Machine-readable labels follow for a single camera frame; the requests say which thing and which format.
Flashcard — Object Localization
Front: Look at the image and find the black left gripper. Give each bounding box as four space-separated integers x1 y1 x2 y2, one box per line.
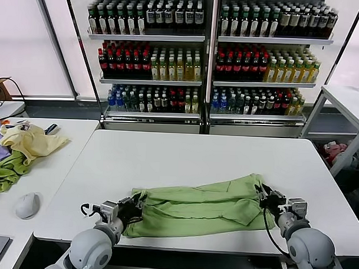
116 192 149 229

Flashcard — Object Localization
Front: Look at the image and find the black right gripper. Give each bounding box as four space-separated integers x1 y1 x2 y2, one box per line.
253 184 288 216

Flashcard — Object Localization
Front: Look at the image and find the light green shirt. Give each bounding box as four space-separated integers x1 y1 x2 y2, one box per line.
121 168 278 244

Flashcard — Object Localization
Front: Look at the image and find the pink plush toy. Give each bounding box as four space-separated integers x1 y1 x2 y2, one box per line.
322 142 345 160

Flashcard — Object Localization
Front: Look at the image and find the white computer mouse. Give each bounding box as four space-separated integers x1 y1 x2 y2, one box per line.
15 191 42 221

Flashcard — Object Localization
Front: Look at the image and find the blue white handheld device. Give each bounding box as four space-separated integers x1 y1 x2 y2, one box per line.
43 122 61 136

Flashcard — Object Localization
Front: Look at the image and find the pale yellow garment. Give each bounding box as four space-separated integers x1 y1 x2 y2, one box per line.
0 122 71 168

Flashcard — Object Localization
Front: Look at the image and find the yellow juice bottle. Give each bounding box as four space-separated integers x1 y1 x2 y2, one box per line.
275 58 286 83
167 56 177 81
267 58 277 83
284 58 294 83
150 56 160 80
184 56 195 81
158 57 169 80
292 59 303 83
193 57 202 81
301 59 312 84
175 57 186 81
310 60 321 84

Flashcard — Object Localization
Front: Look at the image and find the red cap cola bottle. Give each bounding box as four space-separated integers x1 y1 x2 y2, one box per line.
258 54 269 82
115 49 126 78
214 52 225 81
241 53 251 81
98 48 108 78
223 53 233 81
232 53 242 81
249 53 260 82
132 50 143 79
140 50 151 79
107 49 117 78
124 50 134 78

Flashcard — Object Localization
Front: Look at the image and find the white side table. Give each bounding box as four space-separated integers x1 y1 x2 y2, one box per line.
297 83 359 178

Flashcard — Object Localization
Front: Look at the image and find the olive green cloth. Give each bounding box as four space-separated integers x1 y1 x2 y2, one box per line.
0 149 32 194

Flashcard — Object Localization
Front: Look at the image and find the metal shelf unit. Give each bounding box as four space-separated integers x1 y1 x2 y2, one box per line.
208 0 336 139

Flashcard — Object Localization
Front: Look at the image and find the small white desk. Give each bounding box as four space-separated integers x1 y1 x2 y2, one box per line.
0 100 27 119

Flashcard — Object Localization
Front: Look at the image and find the left bottle shelf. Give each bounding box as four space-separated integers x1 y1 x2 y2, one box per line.
60 0 216 135

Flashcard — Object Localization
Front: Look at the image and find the green cap dark drink bottle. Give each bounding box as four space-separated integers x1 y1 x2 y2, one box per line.
126 4 137 35
106 4 118 35
228 8 240 37
87 4 98 35
249 9 261 37
268 9 279 38
259 9 270 37
135 4 146 35
239 8 250 37
96 4 108 35
218 8 229 37
116 4 127 35

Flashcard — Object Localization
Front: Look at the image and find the brown cardboard box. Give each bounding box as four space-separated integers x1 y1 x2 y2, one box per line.
0 73 14 101

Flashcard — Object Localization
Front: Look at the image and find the beige label tea bottle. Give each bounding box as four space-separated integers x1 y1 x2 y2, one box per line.
298 8 309 38
288 8 300 38
308 9 320 38
318 9 329 39
278 8 290 37
327 9 339 39

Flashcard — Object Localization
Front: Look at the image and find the white label dark drink bottle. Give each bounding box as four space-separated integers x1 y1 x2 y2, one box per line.
184 2 195 30
174 2 185 29
164 2 176 29
194 2 205 29
146 2 156 29
155 3 166 29

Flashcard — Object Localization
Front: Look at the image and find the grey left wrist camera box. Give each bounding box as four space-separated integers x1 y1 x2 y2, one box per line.
98 199 119 224

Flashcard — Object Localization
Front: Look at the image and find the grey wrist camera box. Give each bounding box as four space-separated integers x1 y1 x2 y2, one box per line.
98 199 119 224
286 197 309 219

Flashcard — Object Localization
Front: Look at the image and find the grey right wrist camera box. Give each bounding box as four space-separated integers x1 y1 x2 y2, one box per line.
286 197 309 219

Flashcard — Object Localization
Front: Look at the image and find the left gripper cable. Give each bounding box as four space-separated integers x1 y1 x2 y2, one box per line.
80 203 103 218

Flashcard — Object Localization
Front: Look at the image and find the black power cable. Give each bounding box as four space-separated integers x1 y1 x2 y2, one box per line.
0 76 31 117

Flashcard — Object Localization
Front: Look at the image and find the dark metal window post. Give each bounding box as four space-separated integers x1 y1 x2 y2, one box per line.
29 0 81 100

